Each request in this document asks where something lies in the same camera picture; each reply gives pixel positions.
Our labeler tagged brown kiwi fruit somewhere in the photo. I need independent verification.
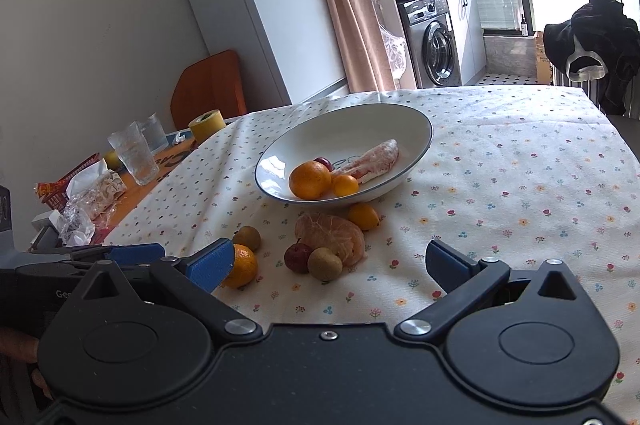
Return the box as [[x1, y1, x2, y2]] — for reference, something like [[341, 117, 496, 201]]
[[307, 247, 343, 282], [232, 226, 262, 252]]

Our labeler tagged small red apple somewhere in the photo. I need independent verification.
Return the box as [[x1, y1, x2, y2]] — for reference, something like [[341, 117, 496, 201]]
[[283, 242, 314, 275]]

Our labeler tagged large peeled pomelo piece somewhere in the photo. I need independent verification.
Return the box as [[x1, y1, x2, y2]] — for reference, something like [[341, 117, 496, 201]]
[[294, 213, 366, 267]]

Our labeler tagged small orange mandarin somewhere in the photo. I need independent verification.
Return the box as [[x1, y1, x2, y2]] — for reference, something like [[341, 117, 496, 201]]
[[332, 174, 360, 198]]

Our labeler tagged small red plum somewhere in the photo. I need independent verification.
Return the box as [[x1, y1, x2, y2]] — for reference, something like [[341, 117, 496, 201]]
[[314, 158, 333, 173]]

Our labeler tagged white kitchen cabinet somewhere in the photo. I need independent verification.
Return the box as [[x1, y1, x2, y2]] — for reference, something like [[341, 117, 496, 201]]
[[447, 0, 486, 85]]

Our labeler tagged person's left hand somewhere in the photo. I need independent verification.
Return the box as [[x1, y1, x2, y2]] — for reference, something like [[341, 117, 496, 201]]
[[0, 329, 52, 399]]

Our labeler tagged plastic snack bag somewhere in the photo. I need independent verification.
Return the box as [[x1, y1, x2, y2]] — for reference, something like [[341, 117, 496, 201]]
[[60, 159, 127, 246]]

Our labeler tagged red snack packet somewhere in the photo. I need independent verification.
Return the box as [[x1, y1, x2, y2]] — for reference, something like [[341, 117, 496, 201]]
[[34, 153, 100, 212]]

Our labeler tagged front clear drinking glass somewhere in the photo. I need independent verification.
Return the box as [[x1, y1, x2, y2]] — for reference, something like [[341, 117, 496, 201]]
[[108, 122, 160, 186]]

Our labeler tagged clear drinking glass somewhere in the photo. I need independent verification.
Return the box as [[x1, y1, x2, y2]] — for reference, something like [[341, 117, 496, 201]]
[[138, 113, 169, 156], [108, 122, 160, 186]]

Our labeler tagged small mandarin beside bowl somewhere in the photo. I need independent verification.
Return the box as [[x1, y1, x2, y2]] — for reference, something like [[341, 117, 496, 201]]
[[347, 203, 380, 232]]

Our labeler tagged rear clear drinking glass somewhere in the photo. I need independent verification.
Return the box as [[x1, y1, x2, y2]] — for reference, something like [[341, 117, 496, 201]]
[[138, 113, 169, 156]]

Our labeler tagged floral white tablecloth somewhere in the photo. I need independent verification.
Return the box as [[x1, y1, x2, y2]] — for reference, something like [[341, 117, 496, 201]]
[[107, 85, 639, 423]]

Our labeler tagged large orange in bowl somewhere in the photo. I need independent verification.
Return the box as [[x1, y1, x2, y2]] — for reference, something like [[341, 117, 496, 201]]
[[288, 161, 332, 201]]

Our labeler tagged yellow tape roll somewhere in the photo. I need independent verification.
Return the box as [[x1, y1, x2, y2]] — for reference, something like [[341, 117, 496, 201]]
[[189, 110, 226, 145]]

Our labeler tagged peeled pomelo segment in bowl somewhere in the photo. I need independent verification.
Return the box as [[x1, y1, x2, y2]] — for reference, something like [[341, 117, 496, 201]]
[[331, 139, 400, 185]]

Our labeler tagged white ceramic bowl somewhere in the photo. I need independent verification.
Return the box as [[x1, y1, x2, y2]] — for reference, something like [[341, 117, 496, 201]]
[[255, 104, 433, 210]]

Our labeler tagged orange chair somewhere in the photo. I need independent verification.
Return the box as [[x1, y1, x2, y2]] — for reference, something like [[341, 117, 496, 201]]
[[170, 49, 248, 130]]

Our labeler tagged cardboard box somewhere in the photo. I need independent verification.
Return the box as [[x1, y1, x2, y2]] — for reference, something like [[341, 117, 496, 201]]
[[534, 31, 553, 85]]

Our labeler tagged silver washing machine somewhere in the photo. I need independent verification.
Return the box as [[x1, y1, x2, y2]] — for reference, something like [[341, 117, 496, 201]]
[[398, 0, 461, 88]]

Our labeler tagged black garment on chair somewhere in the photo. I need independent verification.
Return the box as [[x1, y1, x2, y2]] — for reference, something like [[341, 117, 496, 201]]
[[542, 0, 639, 115]]

